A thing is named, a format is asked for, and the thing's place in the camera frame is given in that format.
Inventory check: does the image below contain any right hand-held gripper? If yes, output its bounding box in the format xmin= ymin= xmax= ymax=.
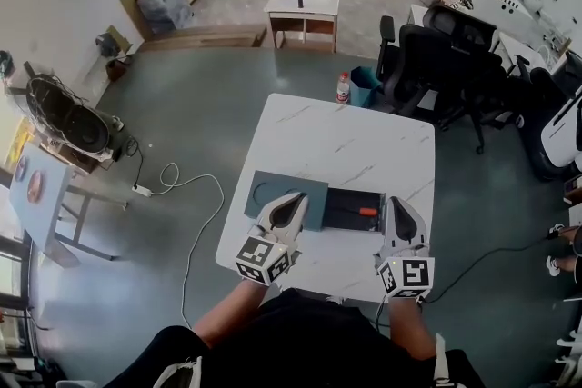
xmin=375 ymin=196 xmax=436 ymax=301

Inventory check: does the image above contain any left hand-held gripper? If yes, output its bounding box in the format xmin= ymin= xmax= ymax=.
xmin=235 ymin=191 xmax=311 ymax=287

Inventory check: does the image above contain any orange handled tool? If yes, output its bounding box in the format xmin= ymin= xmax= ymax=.
xmin=329 ymin=204 xmax=379 ymax=217

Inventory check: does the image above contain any grey box lid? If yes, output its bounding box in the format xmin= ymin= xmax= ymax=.
xmin=244 ymin=170 xmax=330 ymax=233

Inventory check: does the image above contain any black box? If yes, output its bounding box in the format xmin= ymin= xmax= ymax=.
xmin=323 ymin=184 xmax=386 ymax=234

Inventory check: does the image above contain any person's left forearm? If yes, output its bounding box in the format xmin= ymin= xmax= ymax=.
xmin=193 ymin=279 xmax=269 ymax=349

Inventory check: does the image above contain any person's right forearm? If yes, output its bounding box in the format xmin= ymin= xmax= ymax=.
xmin=386 ymin=295 xmax=437 ymax=363

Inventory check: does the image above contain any white marble table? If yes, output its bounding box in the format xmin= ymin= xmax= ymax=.
xmin=215 ymin=93 xmax=437 ymax=303

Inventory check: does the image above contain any person's black clothing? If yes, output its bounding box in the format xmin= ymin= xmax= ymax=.
xmin=102 ymin=288 xmax=487 ymax=388

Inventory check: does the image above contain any plastic water bottle red label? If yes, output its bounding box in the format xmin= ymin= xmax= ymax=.
xmin=336 ymin=72 xmax=352 ymax=105

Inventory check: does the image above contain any teal waste bin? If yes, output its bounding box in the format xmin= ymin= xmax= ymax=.
xmin=349 ymin=65 xmax=383 ymax=109

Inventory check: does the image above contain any white and black robot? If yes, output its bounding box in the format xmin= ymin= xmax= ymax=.
xmin=520 ymin=52 xmax=582 ymax=183

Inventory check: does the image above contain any long wooden platform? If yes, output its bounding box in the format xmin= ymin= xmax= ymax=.
xmin=138 ymin=23 xmax=268 ymax=55

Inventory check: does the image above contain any white topped wooden side table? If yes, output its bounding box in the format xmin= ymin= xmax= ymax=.
xmin=264 ymin=0 xmax=341 ymax=54

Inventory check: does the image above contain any potted plant brown pot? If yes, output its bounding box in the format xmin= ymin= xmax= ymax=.
xmin=95 ymin=25 xmax=135 ymax=83

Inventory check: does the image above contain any small white table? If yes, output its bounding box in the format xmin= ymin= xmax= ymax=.
xmin=7 ymin=144 xmax=128 ymax=263

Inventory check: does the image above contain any white long desk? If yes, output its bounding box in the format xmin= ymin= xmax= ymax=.
xmin=407 ymin=0 xmax=569 ymax=74

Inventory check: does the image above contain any blue-grey bag pile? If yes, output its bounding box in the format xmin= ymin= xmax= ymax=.
xmin=135 ymin=0 xmax=195 ymax=36

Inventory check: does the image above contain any pink round plate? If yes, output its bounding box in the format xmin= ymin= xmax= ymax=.
xmin=26 ymin=170 xmax=48 ymax=202

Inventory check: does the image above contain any white looped cable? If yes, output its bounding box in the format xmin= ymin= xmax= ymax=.
xmin=149 ymin=162 xmax=226 ymax=329

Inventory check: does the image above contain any long black cable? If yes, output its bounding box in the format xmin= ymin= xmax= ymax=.
xmin=422 ymin=234 xmax=554 ymax=304

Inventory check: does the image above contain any white harness strap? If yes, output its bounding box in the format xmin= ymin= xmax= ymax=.
xmin=152 ymin=355 xmax=204 ymax=388
xmin=433 ymin=333 xmax=451 ymax=383

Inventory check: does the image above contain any round black device with cables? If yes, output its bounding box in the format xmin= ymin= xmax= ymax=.
xmin=25 ymin=75 xmax=125 ymax=163

